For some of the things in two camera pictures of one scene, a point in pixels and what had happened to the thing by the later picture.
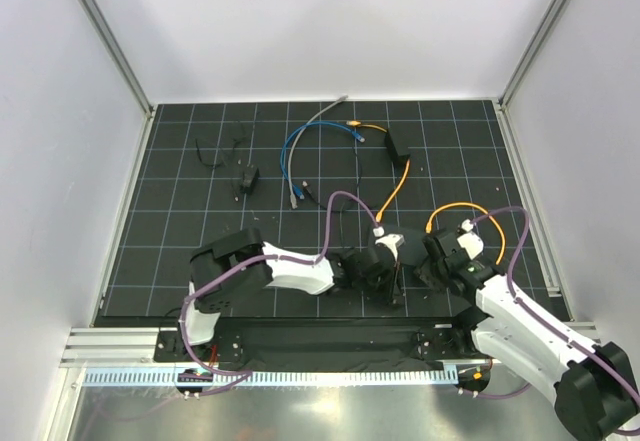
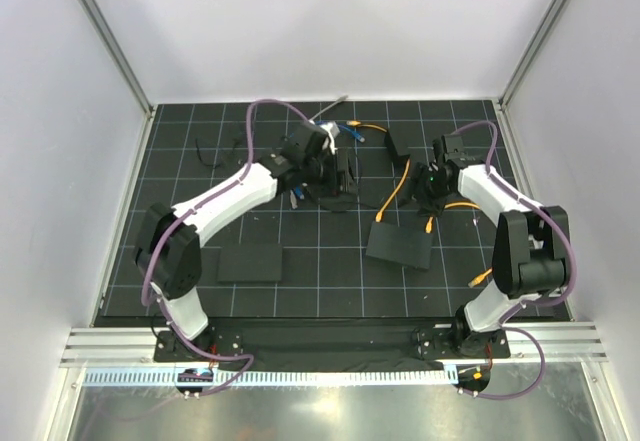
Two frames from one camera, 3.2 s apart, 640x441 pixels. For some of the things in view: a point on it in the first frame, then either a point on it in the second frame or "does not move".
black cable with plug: [359, 193] -> [346, 178]
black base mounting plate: [325, 346] does not move
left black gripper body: [383, 286] -> [321, 172]
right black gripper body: [432, 271] -> [427, 189]
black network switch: [413, 248] does not move
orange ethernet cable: [379, 216] does not move
